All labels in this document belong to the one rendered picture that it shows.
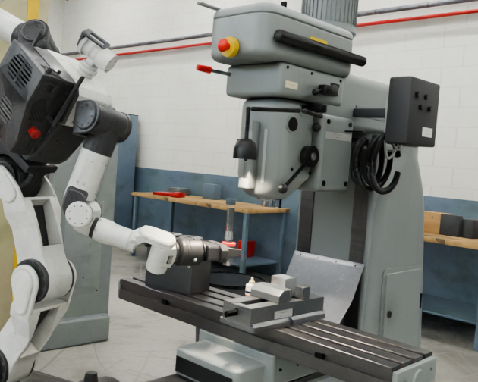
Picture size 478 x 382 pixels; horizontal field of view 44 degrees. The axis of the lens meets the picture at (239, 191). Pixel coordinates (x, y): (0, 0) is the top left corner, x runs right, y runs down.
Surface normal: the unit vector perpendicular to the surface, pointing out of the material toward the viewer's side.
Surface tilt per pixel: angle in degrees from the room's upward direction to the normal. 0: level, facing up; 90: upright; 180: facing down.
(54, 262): 61
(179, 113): 90
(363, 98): 90
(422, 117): 90
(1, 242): 90
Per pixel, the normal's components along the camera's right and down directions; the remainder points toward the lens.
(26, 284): -0.44, 0.01
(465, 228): -0.79, -0.03
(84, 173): -0.03, 0.04
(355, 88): 0.72, 0.09
